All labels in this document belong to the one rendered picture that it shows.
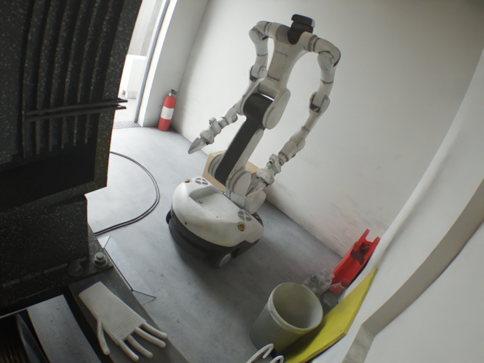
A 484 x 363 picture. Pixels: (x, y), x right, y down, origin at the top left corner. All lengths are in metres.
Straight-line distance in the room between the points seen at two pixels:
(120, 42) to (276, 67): 1.05
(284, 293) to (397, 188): 1.23
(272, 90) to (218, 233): 0.84
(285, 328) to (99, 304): 0.83
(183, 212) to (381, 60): 1.80
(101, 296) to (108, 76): 0.50
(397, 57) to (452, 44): 0.47
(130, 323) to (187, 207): 1.01
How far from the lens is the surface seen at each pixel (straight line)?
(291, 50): 1.41
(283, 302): 1.49
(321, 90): 1.49
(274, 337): 1.34
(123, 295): 0.71
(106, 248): 1.66
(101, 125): 0.57
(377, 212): 2.22
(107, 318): 0.65
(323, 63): 1.36
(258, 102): 1.43
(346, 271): 1.91
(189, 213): 1.52
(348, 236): 2.35
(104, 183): 0.66
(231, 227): 1.49
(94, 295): 0.69
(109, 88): 0.55
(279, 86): 1.44
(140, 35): 7.12
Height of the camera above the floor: 1.26
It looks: 27 degrees down
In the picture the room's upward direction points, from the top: 22 degrees clockwise
